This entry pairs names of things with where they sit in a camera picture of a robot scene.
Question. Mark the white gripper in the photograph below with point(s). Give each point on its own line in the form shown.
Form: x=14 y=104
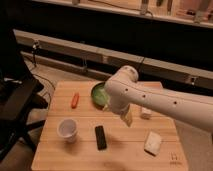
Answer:
x=123 y=111

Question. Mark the black eraser block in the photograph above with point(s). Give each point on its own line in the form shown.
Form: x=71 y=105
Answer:
x=100 y=138

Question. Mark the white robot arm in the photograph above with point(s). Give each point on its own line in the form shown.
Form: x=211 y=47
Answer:
x=123 y=90

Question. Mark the white sponge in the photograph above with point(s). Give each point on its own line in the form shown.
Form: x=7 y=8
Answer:
x=153 y=143

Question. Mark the white glue bottle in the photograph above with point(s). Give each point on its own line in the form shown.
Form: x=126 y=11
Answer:
x=145 y=113

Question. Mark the green bowl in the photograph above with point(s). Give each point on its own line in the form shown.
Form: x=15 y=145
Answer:
x=99 y=95

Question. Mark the orange carrot toy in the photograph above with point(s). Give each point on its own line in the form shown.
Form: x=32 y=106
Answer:
x=75 y=100

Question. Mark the white paper cup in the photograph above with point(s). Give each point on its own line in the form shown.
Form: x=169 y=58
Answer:
x=67 y=129

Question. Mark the black office chair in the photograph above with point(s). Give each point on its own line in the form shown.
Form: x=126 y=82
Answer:
x=18 y=96

